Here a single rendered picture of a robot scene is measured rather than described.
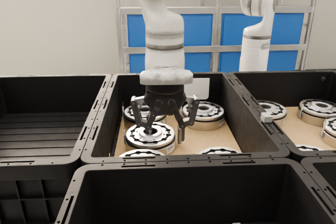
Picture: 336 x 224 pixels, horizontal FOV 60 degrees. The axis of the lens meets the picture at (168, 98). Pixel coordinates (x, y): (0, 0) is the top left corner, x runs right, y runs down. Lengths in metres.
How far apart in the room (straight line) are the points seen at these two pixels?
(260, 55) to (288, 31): 1.79
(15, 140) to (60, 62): 2.89
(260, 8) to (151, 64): 0.55
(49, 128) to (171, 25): 0.40
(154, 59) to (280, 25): 2.30
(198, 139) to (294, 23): 2.26
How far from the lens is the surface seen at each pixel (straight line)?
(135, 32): 2.51
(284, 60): 2.86
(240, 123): 0.63
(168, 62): 0.52
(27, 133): 0.75
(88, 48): 3.48
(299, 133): 0.74
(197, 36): 2.55
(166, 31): 0.51
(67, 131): 0.73
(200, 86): 0.77
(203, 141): 0.65
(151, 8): 0.53
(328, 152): 0.48
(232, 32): 2.62
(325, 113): 0.79
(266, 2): 0.99
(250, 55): 1.02
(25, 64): 3.71
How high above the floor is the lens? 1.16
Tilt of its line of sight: 22 degrees down
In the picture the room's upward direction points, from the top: straight up
